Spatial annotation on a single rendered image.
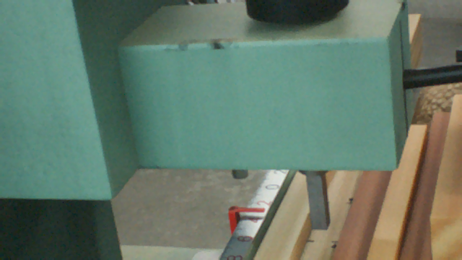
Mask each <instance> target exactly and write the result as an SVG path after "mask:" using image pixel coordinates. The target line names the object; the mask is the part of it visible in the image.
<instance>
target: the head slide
mask: <svg viewBox="0 0 462 260"><path fill-rule="evenodd" d="M174 5H186V3H185V0H0V198H24V199H98V200H109V199H112V198H115V197H116V195H117V194H118V193H119V192H120V190H121V189H122V188H123V187H124V186H125V185H126V184H127V182H128V181H129V180H130V178H131V177H132V176H133V175H134V174H135V172H136V171H137V170H138V169H139V161H138V157H137V152H136V145H135V141H134V133H133V129H132V125H131V121H130V117H129V113H128V105H127V101H126V94H125V90H124V86H123V77H122V73H121V66H120V62H119V58H118V44H119V43H120V42H121V41H122V40H123V39H124V38H125V37H127V36H128V35H129V33H132V32H133V31H134V30H135V29H136V28H137V27H138V26H140V25H141V24H142V23H143V22H144V21H145V20H147V19H148V18H149V17H150V16H152V15H153V14H154V13H155V12H157V11H158V10H159V8H160V7H162V6H174Z"/></svg>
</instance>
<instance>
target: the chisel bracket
mask: <svg viewBox="0 0 462 260"><path fill-rule="evenodd" d="M118 58H119V62H120V66H121V73H122V77H123V86H124V90H125V94H126V101H127V105H128V113H129V117H130V121H131V125H132V129H133V133H134V141H135V145H136V152H137V157H138V161H139V169H218V170H298V171H299V172H300V173H302V174H303V175H306V176H319V175H323V174H325V173H327V172H328V171H330V170H396V169H397V168H398V166H399V164H400V161H401V157H402V153H403V150H404V146H405V143H406V138H407V137H408V133H409V127H410V125H411V120H412V117H413V115H414V104H413V92H412V89H410V90H404V89H403V81H402V76H403V71H404V70H405V69H411V54H410V42H409V17H408V4H407V0H349V4H348V6H347V7H345V8H344V9H343V10H341V11H340V12H337V13H335V14H332V15H329V16H327V17H321V18H318V19H312V20H306V21H301V22H261V21H258V20H254V19H251V18H250V17H248V15H247V13H246V7H245V2H234V3H218V4H189V5H174V6H162V7H160V8H159V10H158V11H157V12H155V13H154V14H153V15H152V16H150V17H149V18H148V19H147V20H145V21H144V22H143V23H142V24H141V25H140V26H138V27H137V28H136V29H135V30H134V31H133V32H130V33H129V35H128V36H127V37H125V38H124V39H123V40H122V41H121V42H120V43H119V44H118Z"/></svg>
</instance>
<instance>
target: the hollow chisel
mask: <svg viewBox="0 0 462 260"><path fill-rule="evenodd" d="M306 183H307V190H308V203H309V210H310V222H311V230H328V228H329V225H330V223H331V218H330V211H329V204H328V189H327V182H326V174H323V175H315V176H309V175H307V176H306Z"/></svg>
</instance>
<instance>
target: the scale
mask: <svg viewBox="0 0 462 260"><path fill-rule="evenodd" d="M288 172H289V170H267V172H266V175H265V176H264V177H263V180H262V182H261V184H260V186H259V187H258V189H257V191H256V193H255V195H254V196H253V198H252V200H251V202H250V204H249V205H248V207H247V208H265V210H266V211H265V212H264V213H258V212H244V214H243V216H242V217H241V219H240V221H239V223H238V224H237V227H236V229H235V231H234V233H233V234H232V236H231V238H230V240H229V242H228V243H227V245H226V247H225V248H224V249H223V252H222V254H221V256H220V257H219V259H218V260H244V258H245V256H246V254H247V252H248V249H250V247H251V245H252V243H253V241H254V239H255V238H256V236H257V234H258V231H259V230H260V228H261V225H262V223H263V221H264V219H265V217H266V215H267V213H268V211H269V209H270V207H271V205H272V204H273V203H274V200H275V198H276V196H277V194H278V193H279V190H280V188H281V187H282V184H283V183H284V180H285V178H286V176H287V174H288Z"/></svg>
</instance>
